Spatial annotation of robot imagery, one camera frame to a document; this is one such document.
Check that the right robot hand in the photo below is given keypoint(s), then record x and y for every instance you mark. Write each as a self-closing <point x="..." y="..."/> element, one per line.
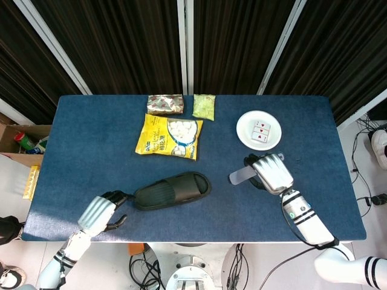
<point x="273" y="173"/>

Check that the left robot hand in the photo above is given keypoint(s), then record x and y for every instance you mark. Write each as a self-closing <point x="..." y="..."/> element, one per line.
<point x="96" y="213"/>

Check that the dark brown rubber slipper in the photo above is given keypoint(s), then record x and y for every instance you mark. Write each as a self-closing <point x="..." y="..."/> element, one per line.
<point x="169" y="191"/>

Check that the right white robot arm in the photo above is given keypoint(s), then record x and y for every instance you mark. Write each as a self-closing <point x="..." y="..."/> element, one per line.
<point x="314" y="226"/>

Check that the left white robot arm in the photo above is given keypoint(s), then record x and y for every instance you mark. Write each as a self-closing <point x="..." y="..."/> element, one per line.
<point x="69" y="250"/>

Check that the playing cards stack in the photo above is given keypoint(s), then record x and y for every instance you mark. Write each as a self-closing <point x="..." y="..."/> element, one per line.
<point x="260" y="131"/>

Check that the white round plate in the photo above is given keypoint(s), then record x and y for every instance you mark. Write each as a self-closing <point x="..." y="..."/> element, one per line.
<point x="246" y="136"/>

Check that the orange floor object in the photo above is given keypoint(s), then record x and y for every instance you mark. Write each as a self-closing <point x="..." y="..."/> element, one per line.
<point x="136" y="250"/>

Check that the blue felt table cloth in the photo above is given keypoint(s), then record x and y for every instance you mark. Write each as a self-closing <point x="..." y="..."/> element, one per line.
<point x="96" y="145"/>

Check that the yellow flat package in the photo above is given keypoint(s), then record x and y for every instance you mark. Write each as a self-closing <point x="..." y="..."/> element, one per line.
<point x="31" y="182"/>

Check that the white blue bottle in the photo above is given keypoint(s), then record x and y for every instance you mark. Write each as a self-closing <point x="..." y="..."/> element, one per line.
<point x="40" y="146"/>

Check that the yellow marshmallow bag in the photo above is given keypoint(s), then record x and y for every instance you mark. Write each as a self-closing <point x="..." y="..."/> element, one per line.
<point x="157" y="142"/>

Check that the pale green snack packet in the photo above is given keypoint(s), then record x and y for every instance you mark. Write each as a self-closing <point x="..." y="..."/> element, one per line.
<point x="204" y="107"/>

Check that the green bottle red cap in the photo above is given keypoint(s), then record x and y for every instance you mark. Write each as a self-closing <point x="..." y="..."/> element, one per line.
<point x="25" y="142"/>

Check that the black white sneaker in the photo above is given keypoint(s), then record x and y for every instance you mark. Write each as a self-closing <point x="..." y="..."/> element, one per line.
<point x="10" y="276"/>

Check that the black power adapter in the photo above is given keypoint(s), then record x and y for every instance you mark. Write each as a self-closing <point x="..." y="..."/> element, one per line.
<point x="379" y="200"/>

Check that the robot torso base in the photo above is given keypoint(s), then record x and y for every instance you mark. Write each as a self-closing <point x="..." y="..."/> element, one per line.
<point x="190" y="269"/>

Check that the brown cardboard box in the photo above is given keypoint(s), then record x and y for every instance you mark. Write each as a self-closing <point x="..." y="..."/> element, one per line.
<point x="7" y="142"/>

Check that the silver red-print packet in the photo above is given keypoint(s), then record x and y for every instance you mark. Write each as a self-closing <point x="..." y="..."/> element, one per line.
<point x="164" y="104"/>

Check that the dark pleated curtain panel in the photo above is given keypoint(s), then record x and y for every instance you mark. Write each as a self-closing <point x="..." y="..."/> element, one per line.
<point x="18" y="60"/>
<point x="341" y="51"/>
<point x="236" y="45"/>
<point x="121" y="45"/>

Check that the white frame post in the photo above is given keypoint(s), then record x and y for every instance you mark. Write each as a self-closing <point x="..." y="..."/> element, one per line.
<point x="54" y="48"/>
<point x="279" y="45"/>
<point x="185" y="45"/>

